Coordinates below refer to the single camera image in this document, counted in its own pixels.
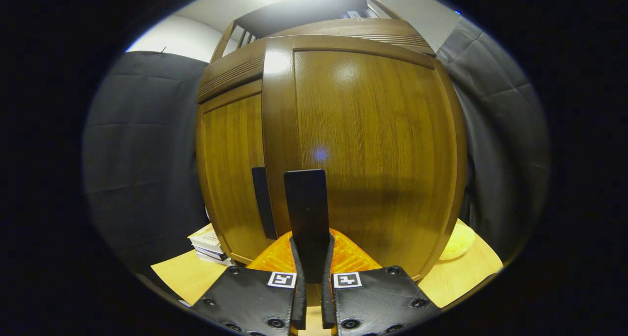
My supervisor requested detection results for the thin white book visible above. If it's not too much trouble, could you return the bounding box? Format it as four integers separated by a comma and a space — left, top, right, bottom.
193, 247, 229, 261
196, 252, 235, 266

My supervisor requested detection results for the wooden cabinet drawer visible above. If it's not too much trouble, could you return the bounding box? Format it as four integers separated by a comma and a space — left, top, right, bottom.
198, 18, 436, 104

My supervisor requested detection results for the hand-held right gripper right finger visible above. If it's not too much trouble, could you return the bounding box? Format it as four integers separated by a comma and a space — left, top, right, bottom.
321, 228, 441, 336

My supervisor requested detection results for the brown wooden shoe cabinet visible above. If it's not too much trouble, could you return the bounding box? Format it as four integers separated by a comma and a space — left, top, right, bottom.
196, 0, 457, 278

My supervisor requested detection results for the black backdrop cloth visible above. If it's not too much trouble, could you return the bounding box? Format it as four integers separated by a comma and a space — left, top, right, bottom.
82, 15, 550, 273

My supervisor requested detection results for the wooden shoe cabinet door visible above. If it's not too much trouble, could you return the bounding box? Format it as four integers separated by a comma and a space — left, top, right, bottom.
262, 34, 468, 284
196, 80, 278, 266

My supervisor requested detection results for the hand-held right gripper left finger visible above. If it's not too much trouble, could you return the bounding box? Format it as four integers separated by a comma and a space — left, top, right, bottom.
190, 230, 308, 336

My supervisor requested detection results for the yellow round sponge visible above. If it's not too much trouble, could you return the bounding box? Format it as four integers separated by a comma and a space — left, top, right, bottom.
439, 220, 476, 261

